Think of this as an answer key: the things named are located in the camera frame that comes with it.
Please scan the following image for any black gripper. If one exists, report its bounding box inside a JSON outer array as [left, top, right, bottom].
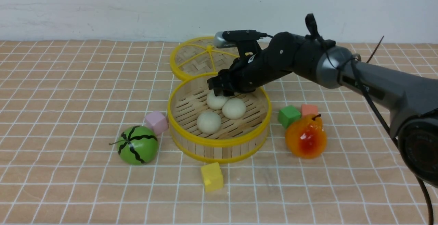
[[207, 54, 291, 97]]

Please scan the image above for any white bun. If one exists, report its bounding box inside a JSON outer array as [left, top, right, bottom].
[[206, 90, 231, 111], [196, 111, 221, 135], [222, 98, 247, 120]]

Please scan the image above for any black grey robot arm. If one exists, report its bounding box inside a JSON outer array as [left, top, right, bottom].
[[207, 30, 438, 187]]

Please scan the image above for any woven bamboo steamer lid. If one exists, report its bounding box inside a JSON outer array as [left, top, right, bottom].
[[169, 36, 239, 81]]

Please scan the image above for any bamboo steamer tray yellow rim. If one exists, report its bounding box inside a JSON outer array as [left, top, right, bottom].
[[167, 73, 272, 164]]

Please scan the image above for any green cube block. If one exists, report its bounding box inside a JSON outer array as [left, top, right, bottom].
[[277, 105, 301, 129]]

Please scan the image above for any pink cube block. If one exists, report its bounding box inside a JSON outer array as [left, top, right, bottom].
[[144, 111, 169, 135]]

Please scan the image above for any orange-pink cube block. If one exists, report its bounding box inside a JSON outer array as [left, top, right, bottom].
[[300, 104, 319, 117]]

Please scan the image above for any yellow cube block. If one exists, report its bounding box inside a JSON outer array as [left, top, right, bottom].
[[201, 162, 224, 192]]

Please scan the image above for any orange toy pear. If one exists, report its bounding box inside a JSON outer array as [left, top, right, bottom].
[[285, 114, 327, 159]]

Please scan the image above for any green toy watermelon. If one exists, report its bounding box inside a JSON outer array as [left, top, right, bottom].
[[109, 125, 159, 165]]

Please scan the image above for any orange checkered tablecloth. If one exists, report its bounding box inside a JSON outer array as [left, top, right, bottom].
[[0, 40, 428, 225]]

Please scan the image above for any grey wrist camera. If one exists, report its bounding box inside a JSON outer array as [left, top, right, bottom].
[[213, 30, 272, 58]]

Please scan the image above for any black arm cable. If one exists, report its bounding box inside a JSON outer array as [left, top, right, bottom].
[[305, 13, 434, 225]]

